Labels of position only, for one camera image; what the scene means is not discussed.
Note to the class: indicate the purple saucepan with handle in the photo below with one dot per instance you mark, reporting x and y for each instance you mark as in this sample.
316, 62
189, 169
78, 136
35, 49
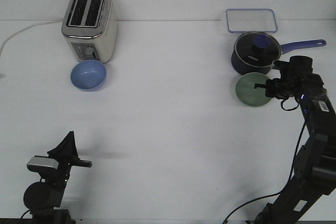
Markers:
244, 68

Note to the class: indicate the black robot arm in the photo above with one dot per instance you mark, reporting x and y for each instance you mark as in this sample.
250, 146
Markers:
314, 164
43, 198

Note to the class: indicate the blue bowl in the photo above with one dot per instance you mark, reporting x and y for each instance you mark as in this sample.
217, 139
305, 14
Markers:
88, 75

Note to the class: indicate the glass pot lid blue knob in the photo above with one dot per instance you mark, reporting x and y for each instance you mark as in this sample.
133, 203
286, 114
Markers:
257, 49

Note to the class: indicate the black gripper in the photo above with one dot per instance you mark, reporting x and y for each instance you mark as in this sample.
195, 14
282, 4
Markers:
291, 73
67, 154

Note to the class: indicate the silver two-slot toaster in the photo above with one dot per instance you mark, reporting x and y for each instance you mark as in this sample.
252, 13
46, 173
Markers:
90, 28

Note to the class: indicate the clear blue-rimmed container lid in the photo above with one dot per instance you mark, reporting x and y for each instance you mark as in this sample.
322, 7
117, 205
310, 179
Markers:
248, 19

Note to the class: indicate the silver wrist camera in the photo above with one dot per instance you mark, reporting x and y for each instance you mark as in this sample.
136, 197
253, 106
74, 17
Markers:
41, 163

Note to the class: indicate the green bowl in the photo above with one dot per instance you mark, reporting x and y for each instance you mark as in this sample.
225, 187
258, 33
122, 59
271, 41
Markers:
246, 91

